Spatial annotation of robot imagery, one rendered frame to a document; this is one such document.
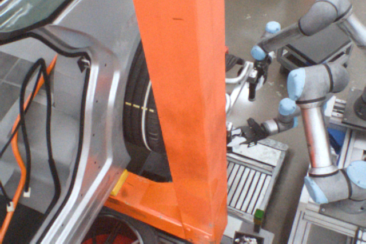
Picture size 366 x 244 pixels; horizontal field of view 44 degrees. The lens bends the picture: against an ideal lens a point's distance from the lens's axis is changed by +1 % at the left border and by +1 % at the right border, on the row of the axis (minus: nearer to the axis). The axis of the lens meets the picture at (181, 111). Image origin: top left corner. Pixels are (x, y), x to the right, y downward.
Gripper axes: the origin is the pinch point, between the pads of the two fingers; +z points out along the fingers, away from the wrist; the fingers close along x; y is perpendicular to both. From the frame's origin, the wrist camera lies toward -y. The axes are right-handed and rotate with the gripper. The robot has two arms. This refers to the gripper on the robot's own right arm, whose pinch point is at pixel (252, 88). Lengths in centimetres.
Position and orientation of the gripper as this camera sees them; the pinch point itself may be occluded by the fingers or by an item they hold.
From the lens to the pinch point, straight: 233.3
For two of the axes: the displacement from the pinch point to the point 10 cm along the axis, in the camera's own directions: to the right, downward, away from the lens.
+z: -4.2, 7.5, -5.1
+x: 9.0, 2.9, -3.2
